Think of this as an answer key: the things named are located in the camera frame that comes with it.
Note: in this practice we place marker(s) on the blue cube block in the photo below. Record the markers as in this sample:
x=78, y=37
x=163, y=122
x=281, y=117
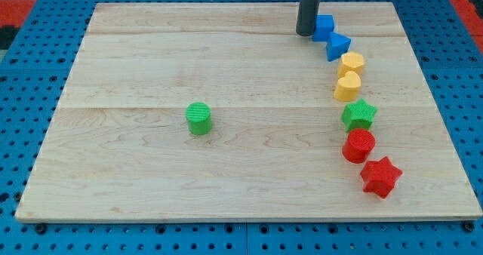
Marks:
x=324, y=26

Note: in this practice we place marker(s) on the green cylinder block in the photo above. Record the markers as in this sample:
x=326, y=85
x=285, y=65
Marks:
x=198, y=116

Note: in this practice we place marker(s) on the yellow heart block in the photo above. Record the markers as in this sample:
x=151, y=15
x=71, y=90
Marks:
x=347, y=87

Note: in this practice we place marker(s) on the green star block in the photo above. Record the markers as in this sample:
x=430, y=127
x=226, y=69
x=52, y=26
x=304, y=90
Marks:
x=358, y=115

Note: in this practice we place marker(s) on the red cylinder block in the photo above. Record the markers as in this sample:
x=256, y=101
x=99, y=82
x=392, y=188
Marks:
x=358, y=146

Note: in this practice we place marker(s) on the blue triangle block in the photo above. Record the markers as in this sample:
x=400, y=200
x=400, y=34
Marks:
x=337, y=46

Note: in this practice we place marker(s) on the yellow hexagon block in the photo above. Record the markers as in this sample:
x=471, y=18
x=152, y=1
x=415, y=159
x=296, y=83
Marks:
x=350, y=61

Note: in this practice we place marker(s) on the light wooden board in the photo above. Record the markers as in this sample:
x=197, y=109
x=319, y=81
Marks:
x=118, y=148

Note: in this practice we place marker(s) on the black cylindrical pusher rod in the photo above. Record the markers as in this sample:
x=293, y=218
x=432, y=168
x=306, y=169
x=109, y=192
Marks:
x=306, y=17

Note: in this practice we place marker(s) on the red star block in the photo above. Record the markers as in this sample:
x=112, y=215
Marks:
x=379, y=177

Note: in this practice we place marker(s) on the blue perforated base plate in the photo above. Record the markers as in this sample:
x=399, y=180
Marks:
x=33, y=74

